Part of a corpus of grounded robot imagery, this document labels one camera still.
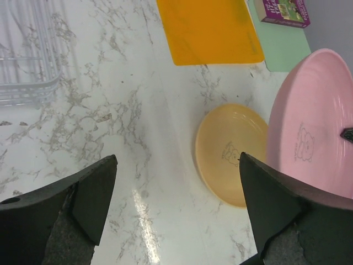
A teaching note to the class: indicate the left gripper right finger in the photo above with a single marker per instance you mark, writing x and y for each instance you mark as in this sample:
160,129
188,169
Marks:
294,222

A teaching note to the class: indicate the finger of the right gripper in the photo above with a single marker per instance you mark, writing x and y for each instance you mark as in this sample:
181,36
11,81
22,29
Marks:
347,134

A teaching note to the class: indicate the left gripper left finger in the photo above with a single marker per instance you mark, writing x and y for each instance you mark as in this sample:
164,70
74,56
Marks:
60,223

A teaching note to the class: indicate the pink plate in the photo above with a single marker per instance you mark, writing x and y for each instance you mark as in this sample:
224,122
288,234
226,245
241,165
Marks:
312,109

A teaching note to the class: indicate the yellow plate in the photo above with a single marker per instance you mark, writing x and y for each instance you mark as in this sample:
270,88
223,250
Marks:
224,133

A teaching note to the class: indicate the clear wire dish rack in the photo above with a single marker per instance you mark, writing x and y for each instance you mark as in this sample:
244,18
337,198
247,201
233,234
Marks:
31,67

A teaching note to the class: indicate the green cutting mat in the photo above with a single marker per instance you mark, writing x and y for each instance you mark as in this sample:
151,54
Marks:
283,46

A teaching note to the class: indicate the purple book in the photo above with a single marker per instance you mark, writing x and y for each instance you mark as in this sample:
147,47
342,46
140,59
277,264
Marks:
291,13

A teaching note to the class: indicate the orange cutting mat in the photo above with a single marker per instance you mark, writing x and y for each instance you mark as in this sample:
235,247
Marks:
209,32

